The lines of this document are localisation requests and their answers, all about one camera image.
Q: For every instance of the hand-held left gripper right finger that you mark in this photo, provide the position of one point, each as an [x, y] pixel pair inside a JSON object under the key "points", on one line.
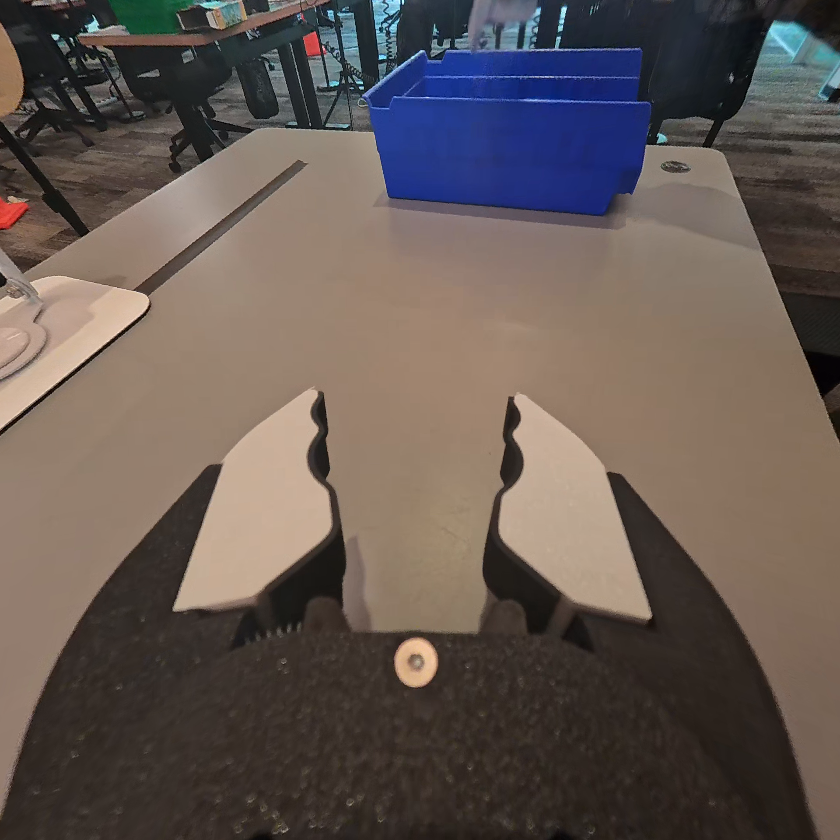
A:
{"points": [[571, 531]]}

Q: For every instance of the blue plastic bin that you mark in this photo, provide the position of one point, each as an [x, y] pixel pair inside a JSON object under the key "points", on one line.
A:
{"points": [[512, 157]]}

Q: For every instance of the black bag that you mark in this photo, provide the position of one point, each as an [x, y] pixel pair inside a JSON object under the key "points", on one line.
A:
{"points": [[256, 88]]}

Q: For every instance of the green plastic bin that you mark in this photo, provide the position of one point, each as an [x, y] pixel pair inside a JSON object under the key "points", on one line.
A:
{"points": [[144, 16]]}

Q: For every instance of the black tripod stand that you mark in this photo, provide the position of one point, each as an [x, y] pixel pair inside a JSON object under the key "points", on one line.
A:
{"points": [[341, 79]]}

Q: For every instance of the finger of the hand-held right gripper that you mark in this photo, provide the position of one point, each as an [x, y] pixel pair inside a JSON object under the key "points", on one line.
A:
{"points": [[492, 16]]}

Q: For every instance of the black swivel office chair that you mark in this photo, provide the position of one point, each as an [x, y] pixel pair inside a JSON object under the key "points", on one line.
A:
{"points": [[190, 105]]}

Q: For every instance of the black office chair seat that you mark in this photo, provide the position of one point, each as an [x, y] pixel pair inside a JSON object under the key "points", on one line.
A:
{"points": [[820, 334]]}

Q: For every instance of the round metal table grommet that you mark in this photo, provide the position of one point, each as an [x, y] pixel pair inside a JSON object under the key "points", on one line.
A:
{"points": [[675, 166]]}

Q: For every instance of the black chair with thin legs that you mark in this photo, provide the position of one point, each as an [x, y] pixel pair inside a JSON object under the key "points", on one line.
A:
{"points": [[689, 65]]}

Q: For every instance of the wooden top office desk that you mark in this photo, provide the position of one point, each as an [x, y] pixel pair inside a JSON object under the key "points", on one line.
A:
{"points": [[262, 29]]}

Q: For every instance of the small printed cardboard box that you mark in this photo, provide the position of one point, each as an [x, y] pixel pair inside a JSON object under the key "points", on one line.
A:
{"points": [[213, 16]]}

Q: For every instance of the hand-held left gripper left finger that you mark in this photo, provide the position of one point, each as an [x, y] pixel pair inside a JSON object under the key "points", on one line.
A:
{"points": [[262, 518]]}

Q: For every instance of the black tripod leg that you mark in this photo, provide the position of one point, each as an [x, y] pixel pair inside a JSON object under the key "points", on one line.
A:
{"points": [[46, 184]]}

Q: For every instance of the orange floor marker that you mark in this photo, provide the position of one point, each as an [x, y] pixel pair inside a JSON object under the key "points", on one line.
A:
{"points": [[12, 215]]}

